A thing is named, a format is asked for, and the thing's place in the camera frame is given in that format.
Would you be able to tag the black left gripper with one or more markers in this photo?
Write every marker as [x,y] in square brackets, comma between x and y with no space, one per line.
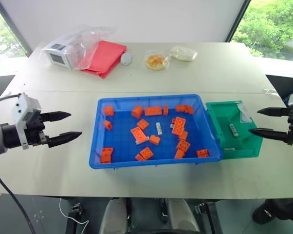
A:
[35,128]

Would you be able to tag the green plastic bin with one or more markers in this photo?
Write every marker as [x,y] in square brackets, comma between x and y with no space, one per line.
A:
[222,119]

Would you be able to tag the white cardboard box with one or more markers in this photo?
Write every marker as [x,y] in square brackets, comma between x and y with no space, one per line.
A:
[55,52]

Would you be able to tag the clear label holder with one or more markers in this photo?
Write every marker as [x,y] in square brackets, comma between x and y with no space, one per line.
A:
[243,112]

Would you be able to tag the orange building block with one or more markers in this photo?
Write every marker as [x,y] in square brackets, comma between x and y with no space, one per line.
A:
[109,110]
[179,125]
[146,152]
[190,110]
[137,111]
[107,124]
[179,153]
[139,157]
[138,134]
[165,110]
[106,155]
[154,139]
[183,135]
[143,123]
[183,144]
[202,153]
[181,108]
[152,111]

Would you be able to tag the blue plastic bin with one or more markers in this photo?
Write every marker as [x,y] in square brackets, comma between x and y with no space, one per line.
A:
[127,151]

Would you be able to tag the clear plastic bag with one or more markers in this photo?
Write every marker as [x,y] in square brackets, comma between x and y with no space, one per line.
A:
[84,47]

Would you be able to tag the red folded cloth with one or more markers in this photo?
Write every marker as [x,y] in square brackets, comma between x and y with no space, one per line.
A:
[105,57]

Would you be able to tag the black shoe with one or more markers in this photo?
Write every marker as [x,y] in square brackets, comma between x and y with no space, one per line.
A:
[275,210]

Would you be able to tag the white oval object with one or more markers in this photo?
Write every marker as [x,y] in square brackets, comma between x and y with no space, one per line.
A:
[126,58]

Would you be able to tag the white rounded robot foot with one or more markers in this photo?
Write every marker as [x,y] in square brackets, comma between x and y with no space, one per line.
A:
[183,215]
[113,217]

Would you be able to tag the bagged white food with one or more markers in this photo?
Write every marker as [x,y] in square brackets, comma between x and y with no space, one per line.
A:
[183,53]

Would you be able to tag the bagged orange round food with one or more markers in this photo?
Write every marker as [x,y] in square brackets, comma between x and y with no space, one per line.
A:
[156,61]

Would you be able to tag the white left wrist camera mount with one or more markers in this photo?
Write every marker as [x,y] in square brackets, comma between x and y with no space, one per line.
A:
[23,107]

